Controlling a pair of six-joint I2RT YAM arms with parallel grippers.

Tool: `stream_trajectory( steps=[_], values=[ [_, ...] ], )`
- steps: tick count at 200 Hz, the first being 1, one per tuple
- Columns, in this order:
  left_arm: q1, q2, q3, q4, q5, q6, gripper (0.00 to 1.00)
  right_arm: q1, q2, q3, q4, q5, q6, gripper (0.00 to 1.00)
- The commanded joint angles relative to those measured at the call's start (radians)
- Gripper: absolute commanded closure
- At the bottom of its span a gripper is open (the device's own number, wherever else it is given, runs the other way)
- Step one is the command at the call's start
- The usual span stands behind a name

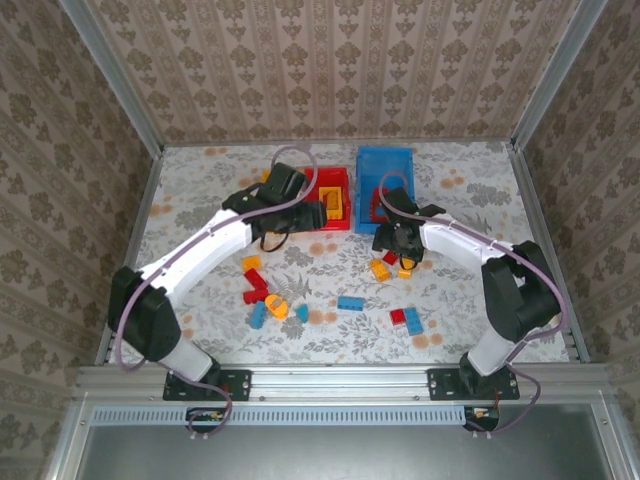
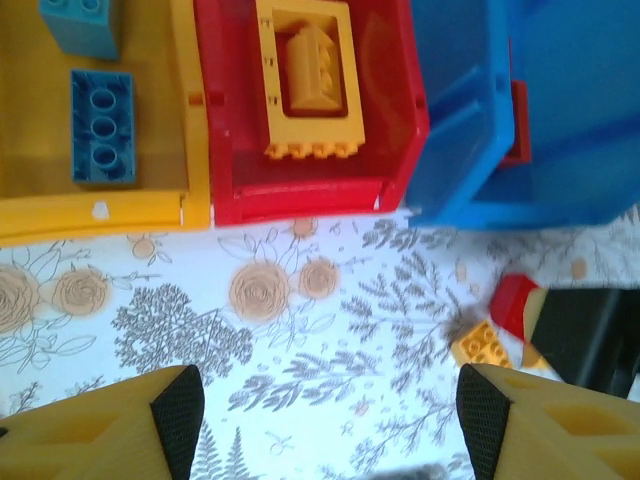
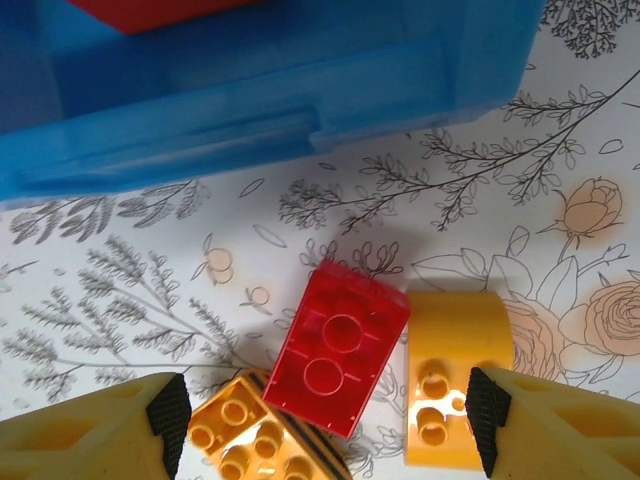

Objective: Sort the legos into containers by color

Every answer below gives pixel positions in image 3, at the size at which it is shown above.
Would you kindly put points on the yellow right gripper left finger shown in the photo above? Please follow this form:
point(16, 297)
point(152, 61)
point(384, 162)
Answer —
point(75, 440)

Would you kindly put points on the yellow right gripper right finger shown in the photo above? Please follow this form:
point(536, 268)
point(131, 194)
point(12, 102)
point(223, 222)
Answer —
point(565, 440)

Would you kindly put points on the yellow arch lego brick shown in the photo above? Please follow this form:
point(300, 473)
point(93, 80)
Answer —
point(450, 340)

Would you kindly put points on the yellow lego brick black stripes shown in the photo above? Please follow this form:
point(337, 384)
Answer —
point(240, 435)

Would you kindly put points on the large red lego brick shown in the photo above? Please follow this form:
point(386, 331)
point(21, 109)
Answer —
point(335, 350)

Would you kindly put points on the blue plastic bin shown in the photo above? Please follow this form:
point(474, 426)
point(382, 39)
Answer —
point(250, 100)

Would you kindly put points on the red plastic bin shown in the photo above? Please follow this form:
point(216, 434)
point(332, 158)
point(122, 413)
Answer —
point(150, 12)

